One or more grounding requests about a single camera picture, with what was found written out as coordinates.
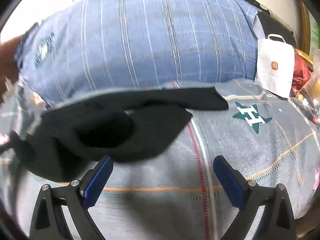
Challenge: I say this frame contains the dark cloth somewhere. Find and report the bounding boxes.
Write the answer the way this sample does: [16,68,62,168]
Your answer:
[241,0,297,48]

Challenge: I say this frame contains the clear plastic bag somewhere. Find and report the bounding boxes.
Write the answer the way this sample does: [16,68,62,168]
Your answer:
[290,70,320,125]

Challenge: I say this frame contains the blue plaid pillow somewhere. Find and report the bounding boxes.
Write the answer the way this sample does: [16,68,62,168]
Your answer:
[15,0,265,107]

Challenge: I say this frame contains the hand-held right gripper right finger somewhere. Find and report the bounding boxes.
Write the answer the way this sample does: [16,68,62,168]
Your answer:
[212,155,297,240]

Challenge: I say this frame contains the black pants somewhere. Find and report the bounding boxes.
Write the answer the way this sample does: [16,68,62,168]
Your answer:
[5,86,229,183]

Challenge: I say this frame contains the white paper bag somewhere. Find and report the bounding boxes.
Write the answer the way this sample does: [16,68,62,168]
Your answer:
[254,34,295,98]

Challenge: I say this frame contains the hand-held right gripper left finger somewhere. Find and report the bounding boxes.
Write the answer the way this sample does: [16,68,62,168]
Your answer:
[29,155,113,240]

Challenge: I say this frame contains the grey printed bed sheet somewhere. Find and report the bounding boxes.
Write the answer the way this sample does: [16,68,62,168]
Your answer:
[0,77,320,240]

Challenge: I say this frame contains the person's left forearm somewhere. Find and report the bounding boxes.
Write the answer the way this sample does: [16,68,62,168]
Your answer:
[0,36,24,103]

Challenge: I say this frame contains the red plastic bag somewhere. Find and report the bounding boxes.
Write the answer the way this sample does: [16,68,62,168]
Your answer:
[290,50,313,98]

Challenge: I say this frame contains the wooden framed picture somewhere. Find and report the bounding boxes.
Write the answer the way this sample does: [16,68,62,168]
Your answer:
[299,0,320,58]

